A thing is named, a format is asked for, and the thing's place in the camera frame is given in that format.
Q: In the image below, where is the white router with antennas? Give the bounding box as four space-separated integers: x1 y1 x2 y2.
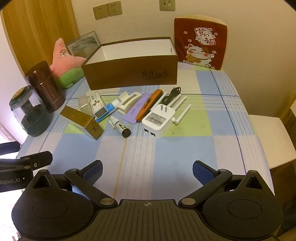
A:
142 91 192 139

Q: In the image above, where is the wooden door panel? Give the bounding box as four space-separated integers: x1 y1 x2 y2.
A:
0 0 80 73

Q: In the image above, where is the white seat wooden chair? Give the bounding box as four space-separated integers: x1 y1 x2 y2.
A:
248 107 296 169

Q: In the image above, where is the small white spray bottle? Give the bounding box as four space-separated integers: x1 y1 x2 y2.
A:
109 115 131 139

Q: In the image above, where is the red cat chair cover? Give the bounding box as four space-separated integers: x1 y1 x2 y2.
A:
173 18 226 69

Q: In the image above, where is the purple cream tube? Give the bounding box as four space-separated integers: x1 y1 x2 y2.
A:
122 93 152 124

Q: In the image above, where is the black cable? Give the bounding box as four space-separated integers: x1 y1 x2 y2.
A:
161 87 182 105

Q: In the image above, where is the checkered tablecloth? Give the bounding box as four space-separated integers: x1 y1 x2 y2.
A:
17 61 275 209

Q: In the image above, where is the small clear plastic box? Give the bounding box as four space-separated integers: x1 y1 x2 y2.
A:
78 96 92 112

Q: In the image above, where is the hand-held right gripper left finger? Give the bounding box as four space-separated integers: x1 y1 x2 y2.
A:
30 160 118 208

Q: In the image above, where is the brown metal thermos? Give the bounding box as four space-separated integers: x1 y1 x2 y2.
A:
25 61 66 113

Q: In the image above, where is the grey picture frame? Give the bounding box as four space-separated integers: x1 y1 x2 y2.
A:
65 31 101 58

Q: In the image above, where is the orange utility knife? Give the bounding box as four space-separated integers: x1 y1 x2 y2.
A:
135 89 163 122

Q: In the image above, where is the white ointment carton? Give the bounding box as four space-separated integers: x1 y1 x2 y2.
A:
87 92 109 118

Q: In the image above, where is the white plastic holder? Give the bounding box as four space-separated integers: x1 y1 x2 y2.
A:
118 91 141 114

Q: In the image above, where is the pink starfish plush toy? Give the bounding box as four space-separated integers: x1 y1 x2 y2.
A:
50 38 86 88

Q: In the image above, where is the beige wall socket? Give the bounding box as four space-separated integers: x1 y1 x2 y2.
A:
93 5 108 20
107 1 122 17
159 0 175 11

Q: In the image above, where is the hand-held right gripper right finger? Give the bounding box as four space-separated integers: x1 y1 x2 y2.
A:
178 160 267 208

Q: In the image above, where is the gold cardboard box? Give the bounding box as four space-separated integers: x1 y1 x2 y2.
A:
60 106 104 140

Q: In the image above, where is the blue toothpaste tube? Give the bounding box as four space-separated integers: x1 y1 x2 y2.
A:
95 98 123 123

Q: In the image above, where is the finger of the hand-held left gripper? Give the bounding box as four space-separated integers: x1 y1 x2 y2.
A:
0 151 53 172
0 142 21 155

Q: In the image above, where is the brown cardboard storage box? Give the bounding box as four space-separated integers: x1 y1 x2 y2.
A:
81 37 178 91

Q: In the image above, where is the dark glass jar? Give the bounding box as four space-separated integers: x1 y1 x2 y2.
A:
9 85 53 137

